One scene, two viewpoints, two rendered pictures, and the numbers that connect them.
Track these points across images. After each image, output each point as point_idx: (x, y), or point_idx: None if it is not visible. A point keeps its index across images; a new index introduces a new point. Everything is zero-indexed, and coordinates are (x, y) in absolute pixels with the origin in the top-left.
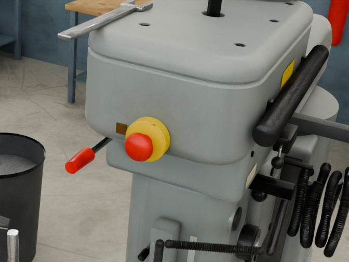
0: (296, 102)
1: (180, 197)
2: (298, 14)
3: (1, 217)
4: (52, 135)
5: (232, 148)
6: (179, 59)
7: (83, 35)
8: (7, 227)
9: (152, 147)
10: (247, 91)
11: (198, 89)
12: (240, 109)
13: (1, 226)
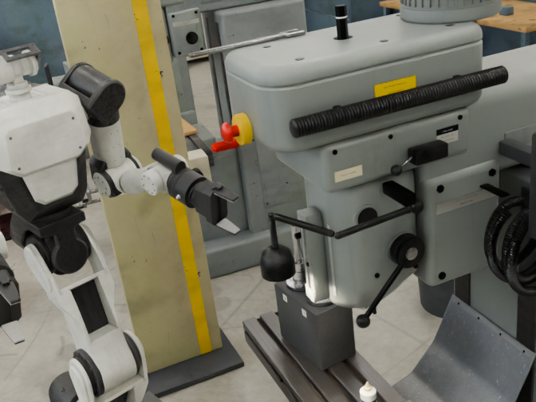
0: (365, 109)
1: (318, 190)
2: (430, 34)
3: (232, 194)
4: None
5: (280, 138)
6: (246, 69)
7: (206, 54)
8: (232, 201)
9: (231, 132)
10: (280, 93)
11: (253, 91)
12: (277, 107)
13: (229, 199)
